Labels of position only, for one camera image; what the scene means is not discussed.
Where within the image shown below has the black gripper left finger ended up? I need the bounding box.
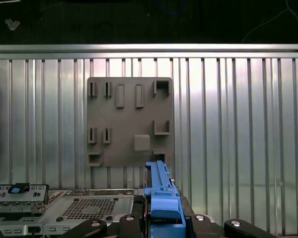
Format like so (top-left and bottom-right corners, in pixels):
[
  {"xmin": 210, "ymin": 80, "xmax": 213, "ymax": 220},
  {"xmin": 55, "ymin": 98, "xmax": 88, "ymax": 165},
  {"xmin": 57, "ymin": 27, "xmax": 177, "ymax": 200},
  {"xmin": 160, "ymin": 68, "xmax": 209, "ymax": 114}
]
[{"xmin": 62, "ymin": 214, "xmax": 144, "ymax": 238}]

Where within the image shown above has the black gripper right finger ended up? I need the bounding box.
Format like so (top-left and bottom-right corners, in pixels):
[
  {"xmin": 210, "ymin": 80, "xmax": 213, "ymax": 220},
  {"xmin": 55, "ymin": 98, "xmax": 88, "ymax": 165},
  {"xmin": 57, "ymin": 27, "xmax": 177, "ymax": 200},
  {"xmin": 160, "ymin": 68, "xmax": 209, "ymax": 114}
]
[{"xmin": 188, "ymin": 214, "xmax": 278, "ymax": 238}]

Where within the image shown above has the white paper scrap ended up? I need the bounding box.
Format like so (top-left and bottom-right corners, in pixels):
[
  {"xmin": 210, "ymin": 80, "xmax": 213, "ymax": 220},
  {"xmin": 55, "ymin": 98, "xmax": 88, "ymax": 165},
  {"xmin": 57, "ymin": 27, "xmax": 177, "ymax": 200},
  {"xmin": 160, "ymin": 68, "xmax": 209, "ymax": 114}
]
[{"xmin": 3, "ymin": 18, "xmax": 22, "ymax": 32}]

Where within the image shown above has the grey parts rack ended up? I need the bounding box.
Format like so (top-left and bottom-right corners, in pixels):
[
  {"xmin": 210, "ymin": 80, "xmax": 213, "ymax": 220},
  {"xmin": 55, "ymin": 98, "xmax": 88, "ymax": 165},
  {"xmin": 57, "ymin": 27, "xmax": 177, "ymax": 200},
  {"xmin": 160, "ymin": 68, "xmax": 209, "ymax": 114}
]
[{"xmin": 86, "ymin": 77, "xmax": 175, "ymax": 167}]

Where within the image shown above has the black open PC case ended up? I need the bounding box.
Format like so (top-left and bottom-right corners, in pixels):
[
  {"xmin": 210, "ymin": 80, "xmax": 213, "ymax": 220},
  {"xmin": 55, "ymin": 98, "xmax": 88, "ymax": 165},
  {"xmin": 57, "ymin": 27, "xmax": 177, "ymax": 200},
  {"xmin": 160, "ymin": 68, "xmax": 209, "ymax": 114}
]
[{"xmin": 0, "ymin": 184, "xmax": 214, "ymax": 238}]

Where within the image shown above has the hard disk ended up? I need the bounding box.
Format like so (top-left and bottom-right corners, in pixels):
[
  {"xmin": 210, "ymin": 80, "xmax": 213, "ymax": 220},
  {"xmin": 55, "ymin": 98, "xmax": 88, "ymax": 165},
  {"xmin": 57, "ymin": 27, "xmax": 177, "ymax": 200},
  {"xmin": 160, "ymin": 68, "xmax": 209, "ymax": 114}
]
[{"xmin": 143, "ymin": 160, "xmax": 197, "ymax": 238}]

